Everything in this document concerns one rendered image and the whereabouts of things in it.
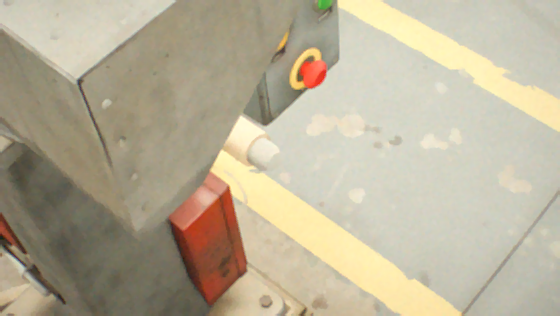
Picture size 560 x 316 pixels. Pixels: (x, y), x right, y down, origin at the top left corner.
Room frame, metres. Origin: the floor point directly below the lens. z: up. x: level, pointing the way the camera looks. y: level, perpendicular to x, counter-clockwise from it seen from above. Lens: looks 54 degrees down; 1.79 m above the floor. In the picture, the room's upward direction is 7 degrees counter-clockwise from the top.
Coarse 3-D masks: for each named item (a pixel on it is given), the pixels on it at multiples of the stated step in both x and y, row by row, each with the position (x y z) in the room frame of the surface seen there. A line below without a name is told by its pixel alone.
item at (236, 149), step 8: (240, 120) 0.43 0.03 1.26; (240, 128) 0.42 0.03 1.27; (248, 128) 0.42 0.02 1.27; (256, 128) 0.42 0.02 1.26; (232, 136) 0.41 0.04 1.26; (240, 136) 0.41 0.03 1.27; (248, 136) 0.41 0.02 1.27; (256, 136) 0.41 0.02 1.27; (264, 136) 0.41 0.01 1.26; (232, 144) 0.41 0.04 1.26; (240, 144) 0.40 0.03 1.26; (248, 144) 0.40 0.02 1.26; (232, 152) 0.40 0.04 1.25; (240, 152) 0.40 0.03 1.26; (248, 152) 0.40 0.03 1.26; (240, 160) 0.40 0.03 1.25
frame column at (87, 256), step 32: (32, 160) 0.63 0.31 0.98; (0, 192) 0.68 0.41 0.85; (32, 192) 0.62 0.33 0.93; (64, 192) 0.65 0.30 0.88; (32, 224) 0.63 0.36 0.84; (64, 224) 0.63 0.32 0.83; (96, 224) 0.66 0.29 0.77; (160, 224) 0.73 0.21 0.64; (32, 256) 0.73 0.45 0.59; (64, 256) 0.62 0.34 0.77; (96, 256) 0.65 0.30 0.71; (128, 256) 0.68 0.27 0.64; (160, 256) 0.71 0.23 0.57; (64, 288) 0.67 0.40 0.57; (96, 288) 0.63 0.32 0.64; (128, 288) 0.66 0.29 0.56; (160, 288) 0.70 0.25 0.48; (192, 288) 0.74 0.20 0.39
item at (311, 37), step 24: (312, 0) 0.75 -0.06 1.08; (336, 0) 0.78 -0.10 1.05; (312, 24) 0.75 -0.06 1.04; (336, 24) 0.78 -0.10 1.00; (288, 48) 0.72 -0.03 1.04; (312, 48) 0.74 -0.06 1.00; (336, 48) 0.78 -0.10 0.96; (264, 72) 0.68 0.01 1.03; (288, 72) 0.71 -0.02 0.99; (264, 96) 0.69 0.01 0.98; (288, 96) 0.71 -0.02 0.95; (264, 120) 0.68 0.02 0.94
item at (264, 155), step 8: (256, 144) 0.40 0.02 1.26; (264, 144) 0.40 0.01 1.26; (272, 144) 0.40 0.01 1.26; (256, 152) 0.39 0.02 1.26; (264, 152) 0.39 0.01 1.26; (272, 152) 0.39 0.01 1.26; (248, 160) 0.39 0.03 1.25; (256, 160) 0.39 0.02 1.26; (264, 160) 0.39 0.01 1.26; (272, 160) 0.39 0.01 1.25; (264, 168) 0.38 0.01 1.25; (272, 168) 0.39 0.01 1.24
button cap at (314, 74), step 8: (304, 64) 0.73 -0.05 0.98; (312, 64) 0.72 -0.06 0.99; (320, 64) 0.72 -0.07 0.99; (304, 72) 0.72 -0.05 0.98; (312, 72) 0.71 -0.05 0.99; (320, 72) 0.71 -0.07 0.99; (304, 80) 0.71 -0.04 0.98; (312, 80) 0.70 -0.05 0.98; (320, 80) 0.71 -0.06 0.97; (312, 88) 0.71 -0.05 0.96
